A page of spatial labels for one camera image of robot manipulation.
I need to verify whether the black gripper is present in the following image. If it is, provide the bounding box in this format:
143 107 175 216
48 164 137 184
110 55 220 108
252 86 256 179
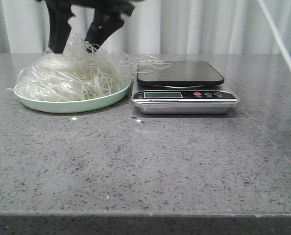
45 0 135 53

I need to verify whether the silver black kitchen scale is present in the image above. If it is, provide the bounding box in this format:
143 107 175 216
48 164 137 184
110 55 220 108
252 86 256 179
131 60 240 115

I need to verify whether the white pleated curtain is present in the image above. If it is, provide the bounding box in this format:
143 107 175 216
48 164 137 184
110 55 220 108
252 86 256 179
0 0 280 54

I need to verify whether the white vermicelli noodle bundle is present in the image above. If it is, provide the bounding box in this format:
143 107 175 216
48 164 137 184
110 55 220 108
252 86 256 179
13 34 171 102

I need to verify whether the white cable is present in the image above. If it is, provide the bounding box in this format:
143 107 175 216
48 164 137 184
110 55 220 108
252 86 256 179
257 0 291 97

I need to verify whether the light green plate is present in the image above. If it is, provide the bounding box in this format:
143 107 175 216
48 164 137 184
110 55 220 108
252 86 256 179
14 78 131 114

